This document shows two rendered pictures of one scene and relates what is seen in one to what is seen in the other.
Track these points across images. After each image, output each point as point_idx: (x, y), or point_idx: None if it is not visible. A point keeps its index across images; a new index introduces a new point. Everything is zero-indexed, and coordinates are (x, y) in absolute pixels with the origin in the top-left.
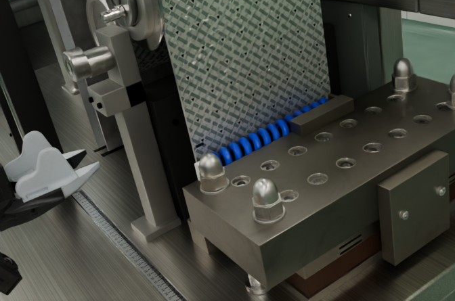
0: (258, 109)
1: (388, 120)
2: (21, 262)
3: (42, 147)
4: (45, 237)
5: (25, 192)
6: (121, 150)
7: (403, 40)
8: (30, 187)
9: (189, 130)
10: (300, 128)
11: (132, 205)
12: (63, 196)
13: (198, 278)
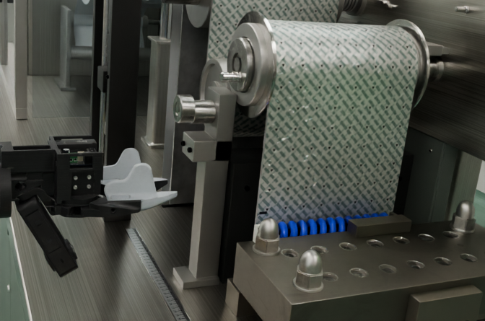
0: (324, 201)
1: (438, 249)
2: None
3: (134, 164)
4: (92, 255)
5: (111, 193)
6: (181, 208)
7: (483, 217)
8: (117, 190)
9: (259, 196)
10: (356, 229)
11: (177, 255)
12: (140, 208)
13: None
